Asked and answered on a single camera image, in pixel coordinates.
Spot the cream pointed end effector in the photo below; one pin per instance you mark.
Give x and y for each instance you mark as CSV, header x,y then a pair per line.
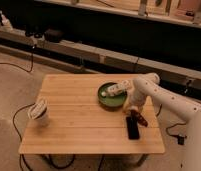
x,y
128,109

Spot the red pepper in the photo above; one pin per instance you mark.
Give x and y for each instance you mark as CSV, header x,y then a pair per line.
x,y
141,120

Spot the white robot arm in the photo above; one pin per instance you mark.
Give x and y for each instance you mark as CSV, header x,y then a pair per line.
x,y
145,85

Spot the black smartphone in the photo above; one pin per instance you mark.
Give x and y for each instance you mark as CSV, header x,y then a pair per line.
x,y
132,128

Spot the green bowl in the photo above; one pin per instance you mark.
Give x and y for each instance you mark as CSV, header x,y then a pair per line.
x,y
110,101

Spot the wooden table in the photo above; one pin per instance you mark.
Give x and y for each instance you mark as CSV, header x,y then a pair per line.
x,y
79,125

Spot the black power adapter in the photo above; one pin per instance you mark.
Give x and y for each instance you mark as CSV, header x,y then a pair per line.
x,y
180,140

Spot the white cup with packet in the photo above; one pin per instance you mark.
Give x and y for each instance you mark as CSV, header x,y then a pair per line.
x,y
38,113

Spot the black device on ledge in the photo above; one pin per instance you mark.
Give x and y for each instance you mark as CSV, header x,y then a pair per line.
x,y
53,35

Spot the white spray bottle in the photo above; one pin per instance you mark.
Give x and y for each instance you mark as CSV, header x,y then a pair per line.
x,y
6,22

